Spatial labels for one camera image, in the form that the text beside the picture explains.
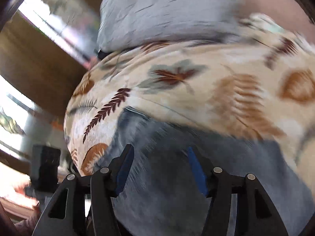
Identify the grey denim pants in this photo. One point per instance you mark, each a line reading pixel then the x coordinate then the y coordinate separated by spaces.
pixel 161 196

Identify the brown wooden furniture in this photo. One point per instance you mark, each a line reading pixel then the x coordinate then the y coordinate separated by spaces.
pixel 37 67

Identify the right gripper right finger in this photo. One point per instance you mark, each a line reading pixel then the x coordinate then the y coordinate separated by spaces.
pixel 255 212

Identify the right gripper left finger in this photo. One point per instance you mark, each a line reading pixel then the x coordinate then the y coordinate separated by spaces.
pixel 83 205

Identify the pink padded headboard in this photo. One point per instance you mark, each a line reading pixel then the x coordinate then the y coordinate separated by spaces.
pixel 286 13

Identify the grey blue pillow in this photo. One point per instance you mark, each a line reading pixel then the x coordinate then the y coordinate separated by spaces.
pixel 131 23

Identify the beige leaf-pattern blanket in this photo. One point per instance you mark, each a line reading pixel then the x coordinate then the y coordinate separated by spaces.
pixel 260 88

